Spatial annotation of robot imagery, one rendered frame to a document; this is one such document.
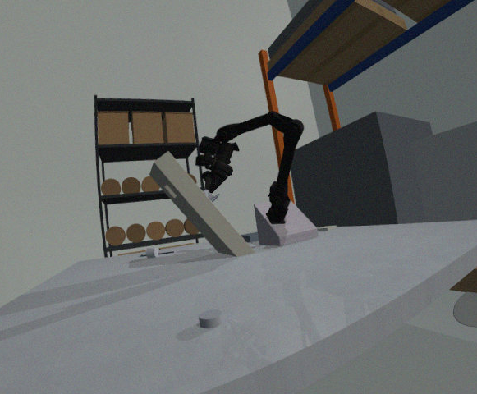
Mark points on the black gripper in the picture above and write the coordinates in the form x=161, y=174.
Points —
x=218, y=174

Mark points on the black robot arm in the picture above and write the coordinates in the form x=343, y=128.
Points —
x=292, y=130

